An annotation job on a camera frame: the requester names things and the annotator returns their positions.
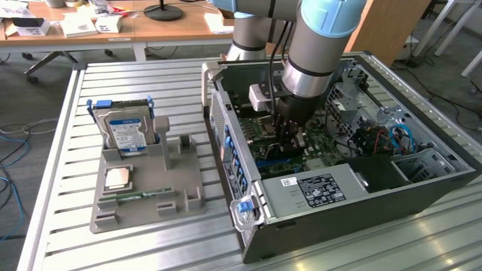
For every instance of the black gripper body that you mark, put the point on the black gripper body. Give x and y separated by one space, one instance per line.
297 110

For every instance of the black graphics card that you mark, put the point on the black graphics card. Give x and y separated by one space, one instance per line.
282 153

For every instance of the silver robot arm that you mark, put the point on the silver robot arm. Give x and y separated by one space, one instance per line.
319 42

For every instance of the CPU socket with cover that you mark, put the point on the CPU socket with cover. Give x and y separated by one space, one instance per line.
263 127

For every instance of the green motherboard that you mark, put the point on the green motherboard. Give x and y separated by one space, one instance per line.
319 146

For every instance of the blue expansion slot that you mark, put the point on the blue expansion slot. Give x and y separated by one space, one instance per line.
271 163

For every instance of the silver chipset heatsink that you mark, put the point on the silver chipset heatsink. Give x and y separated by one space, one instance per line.
315 163

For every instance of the metal drive cage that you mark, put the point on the metal drive cage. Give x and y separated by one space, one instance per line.
350 113

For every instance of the grey power supply unit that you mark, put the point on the grey power supply unit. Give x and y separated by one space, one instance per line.
286 203

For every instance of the blue case latch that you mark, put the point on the blue case latch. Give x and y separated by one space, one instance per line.
245 206

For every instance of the black open PC case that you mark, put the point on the black open PC case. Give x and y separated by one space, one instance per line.
338 226

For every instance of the metal disk bay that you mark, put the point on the metal disk bay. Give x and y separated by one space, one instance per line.
425 166

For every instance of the wooden cabinet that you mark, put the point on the wooden cabinet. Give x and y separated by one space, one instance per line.
383 28

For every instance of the white paper stack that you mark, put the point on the white paper stack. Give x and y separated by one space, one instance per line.
218 24

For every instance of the grey parts rack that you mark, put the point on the grey parts rack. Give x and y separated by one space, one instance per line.
150 180

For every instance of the hard disk in blue caddy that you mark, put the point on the hard disk in blue caddy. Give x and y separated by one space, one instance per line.
126 132

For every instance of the green RAM stick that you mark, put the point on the green RAM stick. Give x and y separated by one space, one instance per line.
135 194

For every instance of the silver CPU chip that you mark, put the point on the silver CPU chip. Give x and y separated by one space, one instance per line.
118 179

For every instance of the white table leg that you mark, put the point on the white table leg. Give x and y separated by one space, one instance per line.
473 63

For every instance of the black round lamp base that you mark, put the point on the black round lamp base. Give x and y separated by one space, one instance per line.
163 12

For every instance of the white box with label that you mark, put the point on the white box with label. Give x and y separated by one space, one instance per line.
108 25

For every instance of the plain white box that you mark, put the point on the plain white box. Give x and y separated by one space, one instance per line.
79 28

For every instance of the wooden desk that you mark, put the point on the wooden desk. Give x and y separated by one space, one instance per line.
56 41

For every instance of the white box with black lid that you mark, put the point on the white box with black lid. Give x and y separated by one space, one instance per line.
32 26

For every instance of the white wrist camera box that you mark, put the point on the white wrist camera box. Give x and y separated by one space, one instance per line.
259 97

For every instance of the white table frame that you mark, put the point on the white table frame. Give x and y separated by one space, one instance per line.
432 28

